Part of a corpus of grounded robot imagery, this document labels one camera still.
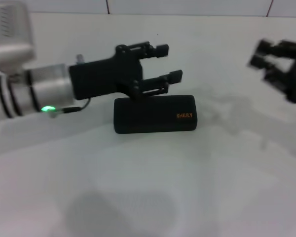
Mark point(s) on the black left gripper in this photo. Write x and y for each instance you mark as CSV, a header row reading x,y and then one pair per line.
x,y
101,76

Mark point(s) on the black glasses case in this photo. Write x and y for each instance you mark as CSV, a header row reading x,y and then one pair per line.
x,y
150,116

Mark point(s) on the small silver left wrist stud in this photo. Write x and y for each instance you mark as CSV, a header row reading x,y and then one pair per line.
x,y
80,59

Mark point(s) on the left wrist camera housing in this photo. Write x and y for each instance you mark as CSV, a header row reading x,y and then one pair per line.
x,y
10,29

